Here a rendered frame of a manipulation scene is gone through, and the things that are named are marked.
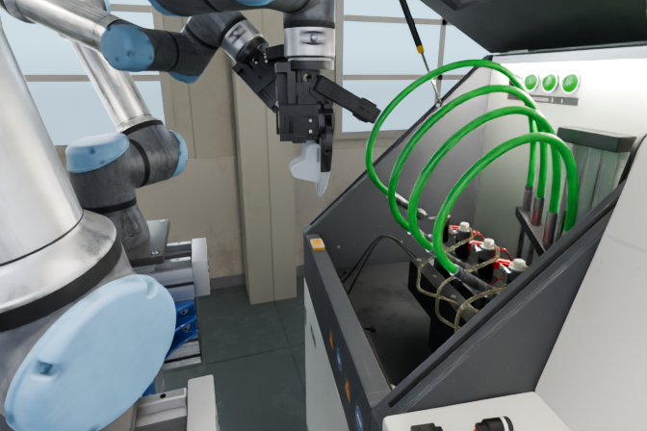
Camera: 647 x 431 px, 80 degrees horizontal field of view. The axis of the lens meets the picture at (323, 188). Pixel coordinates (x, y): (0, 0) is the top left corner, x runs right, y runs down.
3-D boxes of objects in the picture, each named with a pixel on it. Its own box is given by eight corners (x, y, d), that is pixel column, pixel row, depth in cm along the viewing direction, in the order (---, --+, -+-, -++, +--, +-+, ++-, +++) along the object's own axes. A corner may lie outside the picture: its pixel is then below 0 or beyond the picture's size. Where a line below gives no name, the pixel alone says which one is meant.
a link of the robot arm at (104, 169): (60, 203, 81) (47, 139, 77) (117, 187, 92) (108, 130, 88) (99, 211, 76) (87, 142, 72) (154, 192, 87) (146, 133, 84)
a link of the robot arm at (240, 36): (253, 28, 79) (245, 12, 71) (269, 44, 79) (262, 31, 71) (227, 54, 79) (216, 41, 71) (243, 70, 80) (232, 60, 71)
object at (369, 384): (305, 283, 117) (304, 234, 112) (320, 281, 117) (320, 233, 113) (366, 492, 58) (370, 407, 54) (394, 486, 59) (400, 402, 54)
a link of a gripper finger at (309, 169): (291, 197, 63) (289, 141, 60) (326, 195, 64) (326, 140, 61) (293, 203, 60) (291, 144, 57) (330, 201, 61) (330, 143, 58)
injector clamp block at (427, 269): (405, 314, 95) (409, 257, 90) (443, 309, 97) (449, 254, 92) (487, 435, 63) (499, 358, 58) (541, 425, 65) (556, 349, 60)
